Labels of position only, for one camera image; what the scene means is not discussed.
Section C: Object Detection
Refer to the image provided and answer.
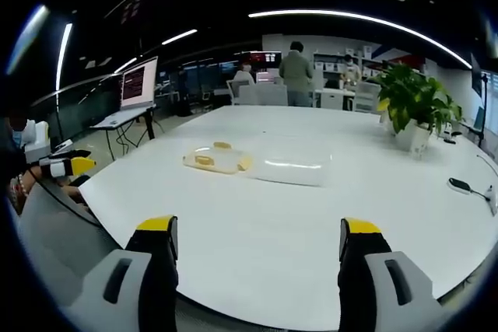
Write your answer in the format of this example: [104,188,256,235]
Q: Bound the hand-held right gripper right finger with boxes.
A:
[337,217,444,332]

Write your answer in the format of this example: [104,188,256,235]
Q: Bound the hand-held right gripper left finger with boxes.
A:
[64,215,180,332]

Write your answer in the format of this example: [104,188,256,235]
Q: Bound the clear plastic container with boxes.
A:
[248,152,332,188]

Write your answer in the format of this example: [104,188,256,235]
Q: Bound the clear lid with yellow buckles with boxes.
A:
[182,141,254,174]

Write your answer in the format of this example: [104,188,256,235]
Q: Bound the person's left hand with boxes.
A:
[23,164,47,186]

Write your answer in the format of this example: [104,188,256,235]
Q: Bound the grey side table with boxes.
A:
[89,104,159,162]

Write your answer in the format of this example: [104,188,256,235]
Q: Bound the grey chair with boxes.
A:
[18,179,126,309]

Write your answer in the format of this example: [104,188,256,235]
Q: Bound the short ceiling light strip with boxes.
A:
[160,28,198,47]
[54,22,74,93]

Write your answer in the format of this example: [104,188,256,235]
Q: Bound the computer monitor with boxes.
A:
[117,55,160,112]

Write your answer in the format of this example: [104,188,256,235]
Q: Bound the black and white desk microphone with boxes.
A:
[447,176,498,217]

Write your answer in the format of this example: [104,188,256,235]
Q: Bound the white plant pot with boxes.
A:
[391,118,433,155]

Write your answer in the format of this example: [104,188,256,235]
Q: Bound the green leafy plant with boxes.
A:
[367,61,465,137]

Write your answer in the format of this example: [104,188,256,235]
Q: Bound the white office chair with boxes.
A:
[226,79,289,107]

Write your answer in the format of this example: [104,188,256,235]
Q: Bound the black tripod stand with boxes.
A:
[469,53,492,147]

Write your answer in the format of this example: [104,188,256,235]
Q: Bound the white storage shelves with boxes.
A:
[312,45,387,81]

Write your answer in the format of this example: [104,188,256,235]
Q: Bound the long curved ceiling light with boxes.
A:
[247,9,475,72]

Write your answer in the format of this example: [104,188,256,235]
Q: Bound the black cable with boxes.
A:
[37,178,103,229]

